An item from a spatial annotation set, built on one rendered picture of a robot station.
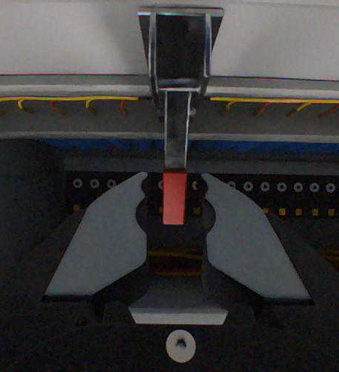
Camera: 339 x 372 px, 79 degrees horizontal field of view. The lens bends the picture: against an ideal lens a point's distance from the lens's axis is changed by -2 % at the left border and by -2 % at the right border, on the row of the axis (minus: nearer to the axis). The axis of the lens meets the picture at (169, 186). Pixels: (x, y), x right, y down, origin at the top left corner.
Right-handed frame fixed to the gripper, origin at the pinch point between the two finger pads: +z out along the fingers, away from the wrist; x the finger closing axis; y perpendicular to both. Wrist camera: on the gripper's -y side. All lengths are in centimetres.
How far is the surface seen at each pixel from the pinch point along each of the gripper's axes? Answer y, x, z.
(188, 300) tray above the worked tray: 14.3, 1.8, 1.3
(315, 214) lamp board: 9.5, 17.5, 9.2
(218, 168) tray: 4.7, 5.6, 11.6
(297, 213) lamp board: 9.4, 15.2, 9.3
